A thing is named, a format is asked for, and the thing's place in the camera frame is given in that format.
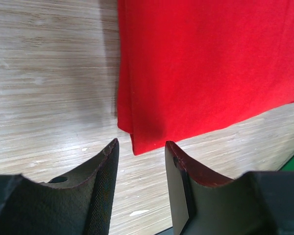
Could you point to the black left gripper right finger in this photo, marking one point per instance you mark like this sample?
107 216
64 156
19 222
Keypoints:
204 202

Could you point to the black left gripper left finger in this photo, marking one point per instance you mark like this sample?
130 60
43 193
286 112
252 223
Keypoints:
78 202

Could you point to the red t-shirt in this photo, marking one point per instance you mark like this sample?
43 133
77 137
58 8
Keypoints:
189 67

